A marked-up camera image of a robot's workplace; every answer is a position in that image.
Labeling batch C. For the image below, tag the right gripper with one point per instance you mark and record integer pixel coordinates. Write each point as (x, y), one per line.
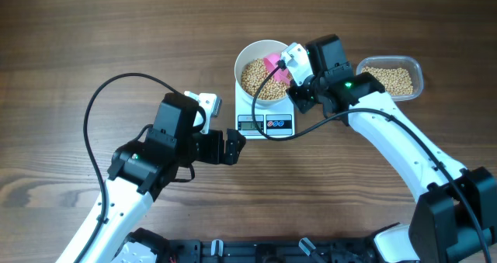
(302, 102)

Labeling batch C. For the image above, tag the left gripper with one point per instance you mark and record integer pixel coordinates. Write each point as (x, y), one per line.
(215, 155)

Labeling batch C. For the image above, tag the pink measuring scoop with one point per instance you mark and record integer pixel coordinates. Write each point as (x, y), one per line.
(271, 62)

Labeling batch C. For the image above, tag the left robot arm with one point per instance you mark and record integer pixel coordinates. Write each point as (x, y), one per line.
(140, 169)

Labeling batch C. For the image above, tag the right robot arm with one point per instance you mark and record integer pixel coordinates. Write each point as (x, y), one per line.
(455, 208)

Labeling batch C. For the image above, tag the white digital kitchen scale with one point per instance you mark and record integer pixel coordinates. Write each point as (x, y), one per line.
(274, 117)

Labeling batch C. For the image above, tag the white bowl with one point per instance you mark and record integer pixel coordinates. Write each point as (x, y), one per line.
(255, 50)

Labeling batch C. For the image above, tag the soybeans pile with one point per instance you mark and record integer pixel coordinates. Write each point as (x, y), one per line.
(397, 81)

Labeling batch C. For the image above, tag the clear plastic container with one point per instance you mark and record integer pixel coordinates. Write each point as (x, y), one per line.
(395, 61)

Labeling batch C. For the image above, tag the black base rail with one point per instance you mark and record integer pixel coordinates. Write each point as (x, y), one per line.
(252, 251)

